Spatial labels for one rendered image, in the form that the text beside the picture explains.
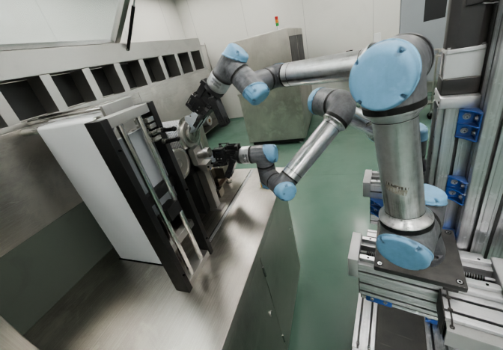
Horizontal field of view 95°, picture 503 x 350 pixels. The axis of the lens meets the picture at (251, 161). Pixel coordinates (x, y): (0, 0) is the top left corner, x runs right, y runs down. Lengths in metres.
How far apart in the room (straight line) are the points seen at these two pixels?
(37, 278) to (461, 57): 1.41
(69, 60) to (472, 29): 1.26
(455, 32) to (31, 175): 1.30
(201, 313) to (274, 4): 5.19
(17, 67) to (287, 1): 4.79
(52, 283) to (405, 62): 1.14
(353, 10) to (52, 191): 5.04
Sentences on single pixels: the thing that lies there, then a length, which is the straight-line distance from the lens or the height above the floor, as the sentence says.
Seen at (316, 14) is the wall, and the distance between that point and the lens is 5.27.
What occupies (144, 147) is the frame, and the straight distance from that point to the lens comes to 0.66.
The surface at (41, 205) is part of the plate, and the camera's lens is 1.01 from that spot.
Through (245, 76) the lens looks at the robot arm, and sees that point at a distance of 0.74.
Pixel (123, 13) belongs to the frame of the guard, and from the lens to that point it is 1.27.
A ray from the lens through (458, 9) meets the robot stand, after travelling 0.89.
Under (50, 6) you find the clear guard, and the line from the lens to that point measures 1.09.
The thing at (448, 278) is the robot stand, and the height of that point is 0.82.
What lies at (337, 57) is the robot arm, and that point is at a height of 1.43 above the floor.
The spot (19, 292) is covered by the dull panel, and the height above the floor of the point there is 1.02.
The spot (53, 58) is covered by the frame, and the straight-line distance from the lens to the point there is 1.10.
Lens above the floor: 1.50
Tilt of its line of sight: 25 degrees down
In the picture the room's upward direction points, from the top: 14 degrees counter-clockwise
